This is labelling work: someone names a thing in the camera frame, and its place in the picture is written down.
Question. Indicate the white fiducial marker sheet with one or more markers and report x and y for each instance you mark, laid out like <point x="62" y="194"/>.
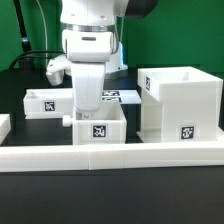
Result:
<point x="123" y="96"/>

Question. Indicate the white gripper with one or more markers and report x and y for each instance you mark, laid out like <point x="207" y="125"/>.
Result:
<point x="86" y="55"/>

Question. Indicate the white drawer cabinet frame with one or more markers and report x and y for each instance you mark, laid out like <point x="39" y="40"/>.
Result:
<point x="179" y="104"/>

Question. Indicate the white U-shaped border fence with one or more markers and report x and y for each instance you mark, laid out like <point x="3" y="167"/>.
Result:
<point x="107" y="156"/>

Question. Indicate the white front drawer box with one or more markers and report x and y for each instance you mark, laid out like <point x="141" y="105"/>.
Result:
<point x="105" y="126"/>

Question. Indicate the black pole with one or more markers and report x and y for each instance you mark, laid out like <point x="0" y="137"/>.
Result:
<point x="26" y="46"/>

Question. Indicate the white rear drawer box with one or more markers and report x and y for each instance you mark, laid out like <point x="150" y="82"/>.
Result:
<point x="48" y="103"/>

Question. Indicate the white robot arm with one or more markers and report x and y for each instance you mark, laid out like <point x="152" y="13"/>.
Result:
<point x="101" y="15"/>

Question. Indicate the white drawer box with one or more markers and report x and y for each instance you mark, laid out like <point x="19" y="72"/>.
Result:
<point x="48" y="103"/>
<point x="105" y="126"/>

